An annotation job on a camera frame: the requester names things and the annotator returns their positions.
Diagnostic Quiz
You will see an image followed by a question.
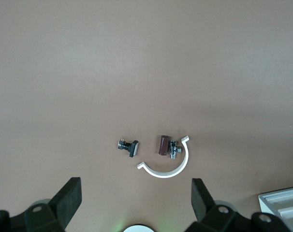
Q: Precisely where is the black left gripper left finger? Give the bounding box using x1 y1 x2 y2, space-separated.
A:
0 177 82 232

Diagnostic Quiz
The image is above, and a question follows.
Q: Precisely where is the white drawer cabinet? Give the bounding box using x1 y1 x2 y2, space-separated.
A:
258 185 293 232

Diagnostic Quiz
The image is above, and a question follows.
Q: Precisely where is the brown cylinder part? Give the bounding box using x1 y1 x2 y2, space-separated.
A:
158 134 171 156

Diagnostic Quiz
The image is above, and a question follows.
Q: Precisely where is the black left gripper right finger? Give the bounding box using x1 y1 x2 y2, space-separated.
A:
185 178 292 232

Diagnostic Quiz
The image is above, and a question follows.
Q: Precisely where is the white half-ring pipe clamp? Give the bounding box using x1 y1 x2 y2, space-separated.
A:
136 135 191 179

